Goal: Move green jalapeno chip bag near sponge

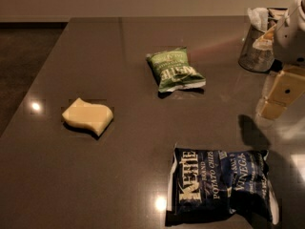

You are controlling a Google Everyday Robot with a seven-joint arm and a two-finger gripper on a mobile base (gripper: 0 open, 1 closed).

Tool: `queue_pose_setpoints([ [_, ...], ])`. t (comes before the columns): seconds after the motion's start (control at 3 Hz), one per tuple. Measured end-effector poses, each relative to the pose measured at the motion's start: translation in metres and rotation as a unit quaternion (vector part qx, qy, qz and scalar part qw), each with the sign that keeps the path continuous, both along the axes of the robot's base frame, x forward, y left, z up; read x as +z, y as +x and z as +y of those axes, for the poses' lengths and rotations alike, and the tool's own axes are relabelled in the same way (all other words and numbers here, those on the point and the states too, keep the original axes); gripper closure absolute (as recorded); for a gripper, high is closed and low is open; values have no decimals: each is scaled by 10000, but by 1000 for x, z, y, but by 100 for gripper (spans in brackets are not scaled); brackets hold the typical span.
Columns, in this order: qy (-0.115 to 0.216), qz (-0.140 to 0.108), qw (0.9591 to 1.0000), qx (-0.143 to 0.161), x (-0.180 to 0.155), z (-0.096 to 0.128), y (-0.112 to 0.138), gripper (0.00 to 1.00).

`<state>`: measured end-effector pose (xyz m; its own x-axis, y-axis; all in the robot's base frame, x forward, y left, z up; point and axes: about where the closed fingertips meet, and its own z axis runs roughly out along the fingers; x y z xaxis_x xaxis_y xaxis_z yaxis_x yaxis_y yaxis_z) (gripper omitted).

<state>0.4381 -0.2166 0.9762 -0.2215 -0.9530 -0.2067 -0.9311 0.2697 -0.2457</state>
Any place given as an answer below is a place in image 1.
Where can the green jalapeno chip bag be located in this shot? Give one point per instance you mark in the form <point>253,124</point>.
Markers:
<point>173,71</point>

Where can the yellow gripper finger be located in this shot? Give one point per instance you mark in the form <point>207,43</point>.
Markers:
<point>281,90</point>
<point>265,42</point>

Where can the white napkins in cup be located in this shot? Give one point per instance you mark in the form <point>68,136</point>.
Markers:
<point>259,18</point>

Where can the metal mesh cup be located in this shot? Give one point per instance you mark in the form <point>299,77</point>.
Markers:
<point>253,59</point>

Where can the blue salt vinegar chip bag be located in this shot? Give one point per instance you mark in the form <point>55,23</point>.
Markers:
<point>219,184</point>

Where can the yellow wavy sponge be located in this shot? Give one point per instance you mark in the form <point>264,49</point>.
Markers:
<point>92,117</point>

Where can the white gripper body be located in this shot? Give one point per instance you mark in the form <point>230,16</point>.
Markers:
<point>291,43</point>

